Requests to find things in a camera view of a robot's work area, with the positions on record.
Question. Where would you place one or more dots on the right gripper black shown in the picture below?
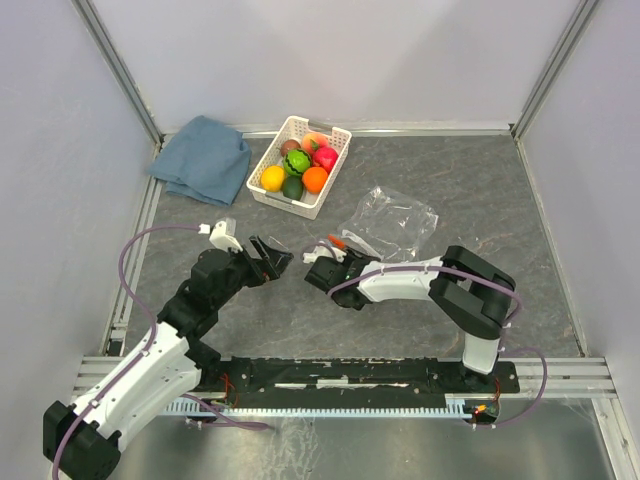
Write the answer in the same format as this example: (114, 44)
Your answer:
(355, 256)

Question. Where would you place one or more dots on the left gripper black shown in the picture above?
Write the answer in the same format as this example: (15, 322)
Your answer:
(271, 267)

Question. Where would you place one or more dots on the white plastic basket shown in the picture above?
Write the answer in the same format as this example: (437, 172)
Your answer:
(296, 127)

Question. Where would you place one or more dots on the dark green avocado toy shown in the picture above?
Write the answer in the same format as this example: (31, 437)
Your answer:
(293, 188)

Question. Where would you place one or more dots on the clear zip top bag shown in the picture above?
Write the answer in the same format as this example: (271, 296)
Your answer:
(390, 225)

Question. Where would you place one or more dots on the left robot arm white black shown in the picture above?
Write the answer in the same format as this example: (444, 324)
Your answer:
(86, 439)

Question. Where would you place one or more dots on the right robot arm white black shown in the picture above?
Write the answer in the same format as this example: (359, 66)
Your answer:
(477, 296)

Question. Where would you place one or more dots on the yellow lemon toy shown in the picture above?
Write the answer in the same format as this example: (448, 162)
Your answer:
(272, 178)

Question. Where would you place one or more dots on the orange fruit toy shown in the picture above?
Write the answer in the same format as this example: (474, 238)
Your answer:
(314, 179)

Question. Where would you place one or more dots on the green watermelon toy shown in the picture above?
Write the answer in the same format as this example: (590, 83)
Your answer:
(296, 162)

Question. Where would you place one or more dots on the brown kiwi toy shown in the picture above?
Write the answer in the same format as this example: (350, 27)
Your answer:
(288, 146)

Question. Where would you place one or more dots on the red pomegranate toy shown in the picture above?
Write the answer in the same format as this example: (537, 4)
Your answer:
(325, 157)

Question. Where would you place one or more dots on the blue folded cloth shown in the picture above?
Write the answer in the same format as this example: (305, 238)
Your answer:
(206, 160)

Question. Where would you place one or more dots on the peach fruit toy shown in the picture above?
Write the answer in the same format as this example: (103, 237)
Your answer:
(313, 141)

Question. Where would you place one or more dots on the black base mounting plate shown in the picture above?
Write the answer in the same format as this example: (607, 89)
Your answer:
(332, 384)

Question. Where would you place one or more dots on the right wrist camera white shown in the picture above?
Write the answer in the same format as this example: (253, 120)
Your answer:
(320, 249)

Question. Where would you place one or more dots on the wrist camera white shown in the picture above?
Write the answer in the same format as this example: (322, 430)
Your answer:
(320, 249)
(221, 234)

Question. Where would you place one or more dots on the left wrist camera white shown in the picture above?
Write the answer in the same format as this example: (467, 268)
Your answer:
(221, 234)

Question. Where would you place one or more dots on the light blue cable duct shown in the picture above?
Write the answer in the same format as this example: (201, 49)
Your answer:
(453, 409)

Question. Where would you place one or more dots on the aluminium frame rail front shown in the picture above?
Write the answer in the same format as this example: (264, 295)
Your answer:
(567, 378)

